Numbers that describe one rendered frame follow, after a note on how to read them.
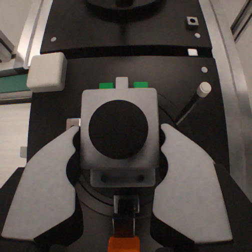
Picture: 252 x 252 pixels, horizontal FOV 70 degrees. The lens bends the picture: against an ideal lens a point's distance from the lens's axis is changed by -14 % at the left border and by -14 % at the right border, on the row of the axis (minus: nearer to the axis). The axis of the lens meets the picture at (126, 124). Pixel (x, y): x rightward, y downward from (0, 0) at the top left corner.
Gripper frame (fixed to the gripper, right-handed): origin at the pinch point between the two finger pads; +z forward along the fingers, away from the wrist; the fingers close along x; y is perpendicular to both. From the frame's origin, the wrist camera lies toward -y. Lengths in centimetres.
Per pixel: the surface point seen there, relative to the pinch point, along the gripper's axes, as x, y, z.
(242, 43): 25.7, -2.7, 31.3
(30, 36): -14.7, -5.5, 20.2
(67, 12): -8.6, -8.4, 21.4
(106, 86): -1.3, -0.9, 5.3
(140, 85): 1.5, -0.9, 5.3
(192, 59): 8.7, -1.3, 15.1
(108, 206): -1.8, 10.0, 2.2
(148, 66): 2.9, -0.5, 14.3
